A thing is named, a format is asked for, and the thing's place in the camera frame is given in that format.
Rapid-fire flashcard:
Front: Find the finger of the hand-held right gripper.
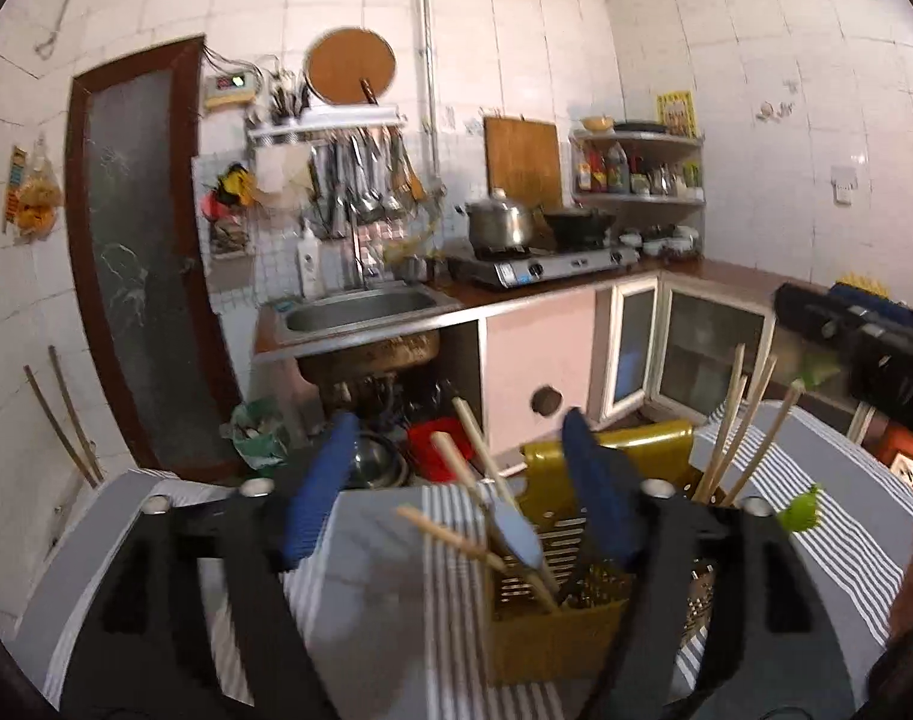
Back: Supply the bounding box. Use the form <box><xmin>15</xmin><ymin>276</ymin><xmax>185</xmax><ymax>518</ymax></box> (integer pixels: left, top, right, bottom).
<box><xmin>773</xmin><ymin>283</ymin><xmax>870</xmax><ymax>341</ymax></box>
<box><xmin>831</xmin><ymin>280</ymin><xmax>891</xmax><ymax>311</ymax></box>

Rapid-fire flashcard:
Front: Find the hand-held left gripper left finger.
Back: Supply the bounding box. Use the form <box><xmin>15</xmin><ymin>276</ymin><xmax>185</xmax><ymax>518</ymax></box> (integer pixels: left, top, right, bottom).
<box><xmin>60</xmin><ymin>411</ymin><xmax>362</xmax><ymax>720</ymax></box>

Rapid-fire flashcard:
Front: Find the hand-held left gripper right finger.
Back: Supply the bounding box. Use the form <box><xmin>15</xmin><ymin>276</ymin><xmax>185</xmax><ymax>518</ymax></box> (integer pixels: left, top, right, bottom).
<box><xmin>560</xmin><ymin>408</ymin><xmax>857</xmax><ymax>720</ymax></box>

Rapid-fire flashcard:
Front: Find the light blue silicone spatula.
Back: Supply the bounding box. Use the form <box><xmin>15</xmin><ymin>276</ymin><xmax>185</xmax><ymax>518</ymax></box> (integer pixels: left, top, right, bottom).
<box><xmin>472</xmin><ymin>481</ymin><xmax>546</xmax><ymax>571</ymax></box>

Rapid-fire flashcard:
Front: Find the yellow plastic utensil holder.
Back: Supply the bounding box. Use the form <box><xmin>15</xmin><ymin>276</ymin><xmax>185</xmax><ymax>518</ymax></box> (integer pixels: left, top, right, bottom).
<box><xmin>486</xmin><ymin>420</ymin><xmax>722</xmax><ymax>688</ymax></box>

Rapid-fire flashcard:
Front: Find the steel bowl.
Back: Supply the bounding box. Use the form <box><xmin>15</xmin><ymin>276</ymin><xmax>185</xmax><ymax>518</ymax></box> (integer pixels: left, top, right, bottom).
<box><xmin>350</xmin><ymin>430</ymin><xmax>410</xmax><ymax>490</ymax></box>

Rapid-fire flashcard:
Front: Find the green trash bag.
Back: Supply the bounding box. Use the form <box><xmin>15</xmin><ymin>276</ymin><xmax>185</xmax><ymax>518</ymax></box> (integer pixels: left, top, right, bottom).
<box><xmin>229</xmin><ymin>397</ymin><xmax>292</xmax><ymax>471</ymax></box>

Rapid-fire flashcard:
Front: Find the red bucket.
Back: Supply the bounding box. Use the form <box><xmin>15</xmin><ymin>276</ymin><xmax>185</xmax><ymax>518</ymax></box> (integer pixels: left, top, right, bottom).
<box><xmin>406</xmin><ymin>418</ymin><xmax>474</xmax><ymax>486</ymax></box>

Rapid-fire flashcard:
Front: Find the wide glass cabinet door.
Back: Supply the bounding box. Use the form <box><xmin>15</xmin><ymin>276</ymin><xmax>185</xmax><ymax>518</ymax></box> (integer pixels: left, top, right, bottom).
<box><xmin>654</xmin><ymin>288</ymin><xmax>777</xmax><ymax>422</ymax></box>

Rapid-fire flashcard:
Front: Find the grey striped tablecloth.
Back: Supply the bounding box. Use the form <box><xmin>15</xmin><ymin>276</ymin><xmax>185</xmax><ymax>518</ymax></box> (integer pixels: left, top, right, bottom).
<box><xmin>17</xmin><ymin>397</ymin><xmax>913</xmax><ymax>720</ymax></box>

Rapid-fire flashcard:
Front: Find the wooden spoon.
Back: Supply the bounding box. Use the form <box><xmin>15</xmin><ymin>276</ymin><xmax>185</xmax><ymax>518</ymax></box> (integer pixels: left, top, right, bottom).
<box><xmin>429</xmin><ymin>430</ymin><xmax>504</xmax><ymax>520</ymax></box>

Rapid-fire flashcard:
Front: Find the narrow glass cabinet door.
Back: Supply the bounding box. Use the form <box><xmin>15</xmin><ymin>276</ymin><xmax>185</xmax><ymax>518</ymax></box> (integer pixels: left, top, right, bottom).
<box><xmin>601</xmin><ymin>280</ymin><xmax>660</xmax><ymax>422</ymax></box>

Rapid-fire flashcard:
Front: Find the cluster of white cups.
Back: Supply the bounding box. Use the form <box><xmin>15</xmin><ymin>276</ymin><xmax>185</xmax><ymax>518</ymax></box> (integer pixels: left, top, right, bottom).
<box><xmin>619</xmin><ymin>224</ymin><xmax>702</xmax><ymax>261</ymax></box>

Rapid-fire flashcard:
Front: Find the steel sink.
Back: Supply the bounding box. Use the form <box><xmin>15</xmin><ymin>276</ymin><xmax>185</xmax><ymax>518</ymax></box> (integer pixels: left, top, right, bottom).
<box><xmin>278</xmin><ymin>285</ymin><xmax>462</xmax><ymax>351</ymax></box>

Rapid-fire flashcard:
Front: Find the row of condiment bottles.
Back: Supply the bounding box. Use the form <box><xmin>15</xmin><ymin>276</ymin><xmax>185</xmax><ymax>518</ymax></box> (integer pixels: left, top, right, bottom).
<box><xmin>574</xmin><ymin>141</ymin><xmax>704</xmax><ymax>197</ymax></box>

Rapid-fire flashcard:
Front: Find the white soap bottle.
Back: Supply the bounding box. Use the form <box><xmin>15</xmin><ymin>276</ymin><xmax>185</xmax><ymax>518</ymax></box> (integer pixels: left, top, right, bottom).
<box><xmin>296</xmin><ymin>223</ymin><xmax>324</xmax><ymax>300</ymax></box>

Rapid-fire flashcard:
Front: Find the steel gas stove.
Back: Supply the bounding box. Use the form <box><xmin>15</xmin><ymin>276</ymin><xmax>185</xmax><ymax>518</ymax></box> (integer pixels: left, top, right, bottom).
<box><xmin>444</xmin><ymin>243</ymin><xmax>642</xmax><ymax>291</ymax></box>

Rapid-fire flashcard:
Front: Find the yellow framed picture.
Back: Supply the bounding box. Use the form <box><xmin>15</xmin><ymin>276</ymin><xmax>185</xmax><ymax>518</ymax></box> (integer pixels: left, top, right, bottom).
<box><xmin>655</xmin><ymin>89</ymin><xmax>696</xmax><ymax>138</ymax></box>

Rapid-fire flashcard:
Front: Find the black wok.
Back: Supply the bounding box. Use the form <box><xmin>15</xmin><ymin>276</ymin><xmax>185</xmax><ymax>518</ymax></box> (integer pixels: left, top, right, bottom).
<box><xmin>541</xmin><ymin>208</ymin><xmax>619</xmax><ymax>249</ymax></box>

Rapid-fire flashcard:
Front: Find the white corner shelf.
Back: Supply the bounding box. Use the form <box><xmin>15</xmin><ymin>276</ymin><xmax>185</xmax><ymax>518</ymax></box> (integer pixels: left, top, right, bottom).
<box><xmin>568</xmin><ymin>127</ymin><xmax>707</xmax><ymax>205</ymax></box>

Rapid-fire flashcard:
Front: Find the thin bamboo stick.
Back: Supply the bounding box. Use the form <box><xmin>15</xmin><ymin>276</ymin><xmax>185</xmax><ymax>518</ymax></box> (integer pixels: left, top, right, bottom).
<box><xmin>23</xmin><ymin>364</ymin><xmax>97</xmax><ymax>490</ymax></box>
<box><xmin>48</xmin><ymin>345</ymin><xmax>106</xmax><ymax>485</ymax></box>

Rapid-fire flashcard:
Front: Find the steel cooking pot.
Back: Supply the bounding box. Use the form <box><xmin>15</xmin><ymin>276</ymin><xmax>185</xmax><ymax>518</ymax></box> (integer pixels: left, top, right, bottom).
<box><xmin>464</xmin><ymin>190</ymin><xmax>537</xmax><ymax>249</ymax></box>

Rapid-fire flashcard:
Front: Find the brown frosted glass door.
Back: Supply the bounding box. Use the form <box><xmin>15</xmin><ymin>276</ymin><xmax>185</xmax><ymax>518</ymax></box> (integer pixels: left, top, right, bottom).
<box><xmin>64</xmin><ymin>35</ymin><xmax>249</xmax><ymax>475</ymax></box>

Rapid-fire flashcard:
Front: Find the row of hanging ladles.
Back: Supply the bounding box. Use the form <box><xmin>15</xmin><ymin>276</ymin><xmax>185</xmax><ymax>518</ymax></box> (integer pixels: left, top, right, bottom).
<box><xmin>308</xmin><ymin>131</ymin><xmax>429</xmax><ymax>224</ymax></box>

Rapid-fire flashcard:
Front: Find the white hanging cloth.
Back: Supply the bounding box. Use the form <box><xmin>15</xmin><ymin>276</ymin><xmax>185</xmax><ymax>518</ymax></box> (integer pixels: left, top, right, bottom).
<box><xmin>254</xmin><ymin>145</ymin><xmax>312</xmax><ymax>201</ymax></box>

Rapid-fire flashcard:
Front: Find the rectangular wooden cutting board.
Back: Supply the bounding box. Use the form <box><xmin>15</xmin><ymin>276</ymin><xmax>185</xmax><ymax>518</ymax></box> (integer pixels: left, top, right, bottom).
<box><xmin>484</xmin><ymin>115</ymin><xmax>564</xmax><ymax>212</ymax></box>

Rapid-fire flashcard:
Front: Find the plastic bag of oranges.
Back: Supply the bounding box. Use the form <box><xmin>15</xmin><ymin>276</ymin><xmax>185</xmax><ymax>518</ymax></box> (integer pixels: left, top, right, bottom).
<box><xmin>4</xmin><ymin>137</ymin><xmax>66</xmax><ymax>242</ymax></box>

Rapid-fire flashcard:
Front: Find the round wooden board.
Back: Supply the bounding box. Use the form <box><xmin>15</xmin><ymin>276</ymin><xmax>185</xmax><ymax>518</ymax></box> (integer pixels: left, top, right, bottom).
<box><xmin>304</xmin><ymin>28</ymin><xmax>396</xmax><ymax>106</ymax></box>

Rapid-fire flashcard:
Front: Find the white vertical pipe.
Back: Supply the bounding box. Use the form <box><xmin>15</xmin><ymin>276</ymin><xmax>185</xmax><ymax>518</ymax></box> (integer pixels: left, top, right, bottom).
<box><xmin>418</xmin><ymin>0</ymin><xmax>439</xmax><ymax>167</ymax></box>

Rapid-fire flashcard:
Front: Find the white wall socket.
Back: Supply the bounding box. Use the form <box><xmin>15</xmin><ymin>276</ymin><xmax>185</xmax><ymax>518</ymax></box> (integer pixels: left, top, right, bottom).
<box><xmin>830</xmin><ymin>164</ymin><xmax>860</xmax><ymax>208</ymax></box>

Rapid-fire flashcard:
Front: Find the white wall utensil rack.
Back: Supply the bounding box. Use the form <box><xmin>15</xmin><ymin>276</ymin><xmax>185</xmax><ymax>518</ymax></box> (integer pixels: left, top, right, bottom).
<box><xmin>244</xmin><ymin>106</ymin><xmax>409</xmax><ymax>145</ymax></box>

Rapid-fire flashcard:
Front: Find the beige wall controller box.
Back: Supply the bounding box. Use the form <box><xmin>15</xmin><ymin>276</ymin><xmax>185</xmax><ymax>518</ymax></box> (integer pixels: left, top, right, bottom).
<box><xmin>202</xmin><ymin>68</ymin><xmax>263</xmax><ymax>113</ymax></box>

